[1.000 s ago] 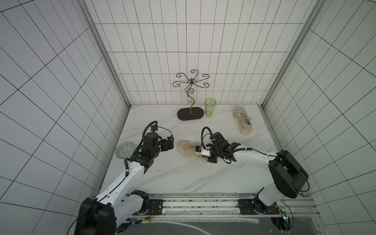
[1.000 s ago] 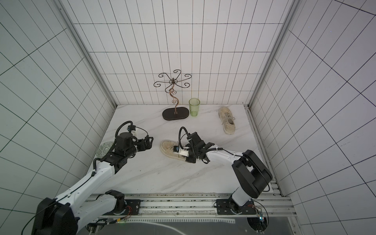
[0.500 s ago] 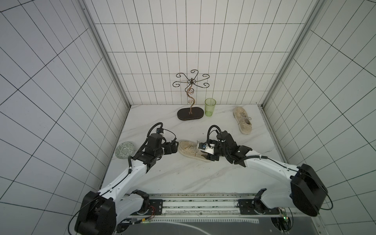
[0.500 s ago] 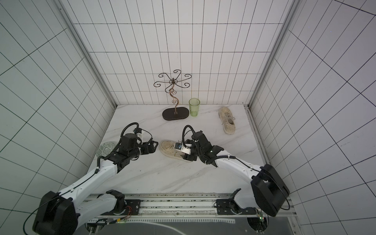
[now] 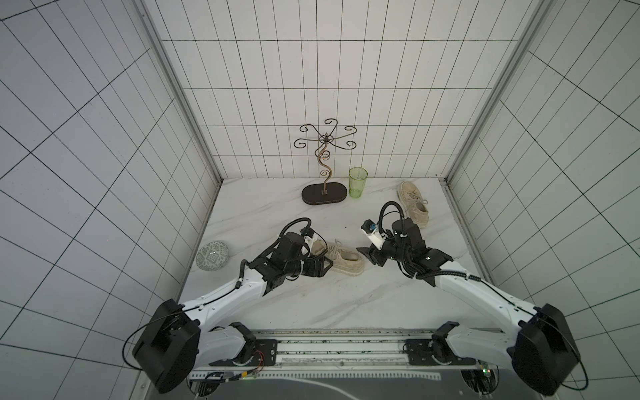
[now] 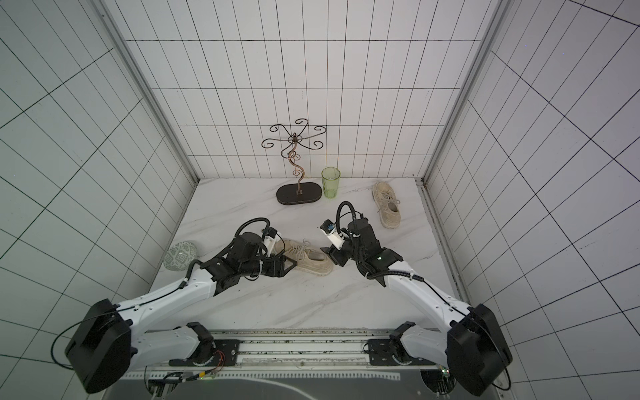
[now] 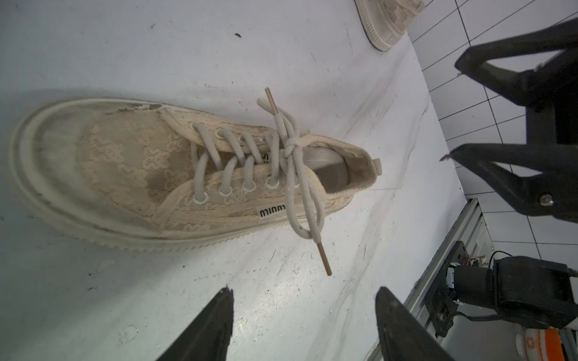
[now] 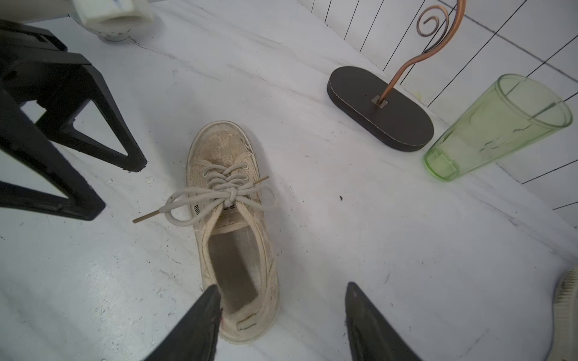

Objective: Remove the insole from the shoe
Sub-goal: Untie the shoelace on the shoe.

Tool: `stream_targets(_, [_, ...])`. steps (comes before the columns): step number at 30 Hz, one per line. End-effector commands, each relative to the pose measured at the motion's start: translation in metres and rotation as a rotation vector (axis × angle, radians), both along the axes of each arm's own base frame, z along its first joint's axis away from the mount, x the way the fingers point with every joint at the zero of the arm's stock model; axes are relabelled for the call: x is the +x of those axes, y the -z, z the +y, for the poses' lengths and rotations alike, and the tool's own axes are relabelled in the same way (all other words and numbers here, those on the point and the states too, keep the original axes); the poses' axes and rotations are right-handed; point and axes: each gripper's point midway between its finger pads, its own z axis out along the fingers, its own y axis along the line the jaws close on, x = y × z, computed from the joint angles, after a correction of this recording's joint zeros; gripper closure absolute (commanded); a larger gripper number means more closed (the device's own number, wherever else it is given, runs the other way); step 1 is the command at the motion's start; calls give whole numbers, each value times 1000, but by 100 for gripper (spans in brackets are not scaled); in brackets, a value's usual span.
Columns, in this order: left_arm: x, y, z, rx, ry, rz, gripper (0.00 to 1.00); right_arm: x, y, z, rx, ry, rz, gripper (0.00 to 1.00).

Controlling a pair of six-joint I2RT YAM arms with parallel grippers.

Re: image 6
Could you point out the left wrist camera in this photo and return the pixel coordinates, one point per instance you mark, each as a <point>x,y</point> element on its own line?
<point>269,240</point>

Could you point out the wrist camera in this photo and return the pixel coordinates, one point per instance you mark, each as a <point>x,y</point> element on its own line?
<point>333,234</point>
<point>269,240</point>

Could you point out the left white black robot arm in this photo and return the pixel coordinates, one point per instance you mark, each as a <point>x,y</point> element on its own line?
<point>115,339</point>

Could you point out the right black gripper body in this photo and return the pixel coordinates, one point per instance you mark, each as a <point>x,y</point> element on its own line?
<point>347,247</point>

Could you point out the aluminium rail frame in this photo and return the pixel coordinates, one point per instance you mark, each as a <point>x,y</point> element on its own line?
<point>271,355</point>

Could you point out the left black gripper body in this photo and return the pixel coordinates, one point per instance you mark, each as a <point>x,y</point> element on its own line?
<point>260,265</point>

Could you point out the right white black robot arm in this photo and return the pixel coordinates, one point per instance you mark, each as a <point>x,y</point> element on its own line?
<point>450,320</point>

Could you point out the copper wire jewelry stand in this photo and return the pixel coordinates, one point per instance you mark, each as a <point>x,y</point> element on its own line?
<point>300,192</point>

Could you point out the beige lace sneaker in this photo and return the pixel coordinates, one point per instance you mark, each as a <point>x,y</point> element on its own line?
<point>307,257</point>
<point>387,203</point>

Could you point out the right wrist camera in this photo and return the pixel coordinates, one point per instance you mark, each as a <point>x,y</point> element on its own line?
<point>333,234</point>

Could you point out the green translucent plastic cup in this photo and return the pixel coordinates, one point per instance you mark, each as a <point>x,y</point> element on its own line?
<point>330,177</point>

